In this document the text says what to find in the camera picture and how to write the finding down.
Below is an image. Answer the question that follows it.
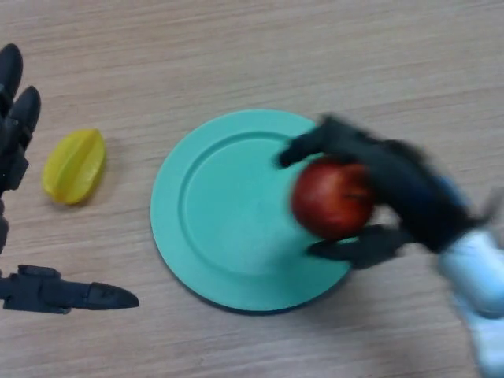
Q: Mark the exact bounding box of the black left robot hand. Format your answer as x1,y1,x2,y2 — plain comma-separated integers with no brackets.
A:
0,43,140,315

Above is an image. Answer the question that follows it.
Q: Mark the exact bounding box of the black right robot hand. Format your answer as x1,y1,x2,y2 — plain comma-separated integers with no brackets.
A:
274,113,484,271

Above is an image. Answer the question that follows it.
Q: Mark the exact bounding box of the red apple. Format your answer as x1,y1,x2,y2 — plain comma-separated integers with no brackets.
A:
291,157,375,241

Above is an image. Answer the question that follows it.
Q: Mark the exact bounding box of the green round plate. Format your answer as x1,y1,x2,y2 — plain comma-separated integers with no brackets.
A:
150,109,355,315

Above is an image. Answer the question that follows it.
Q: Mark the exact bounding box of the yellow starfruit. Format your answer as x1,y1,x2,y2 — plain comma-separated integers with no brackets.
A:
42,128,107,206

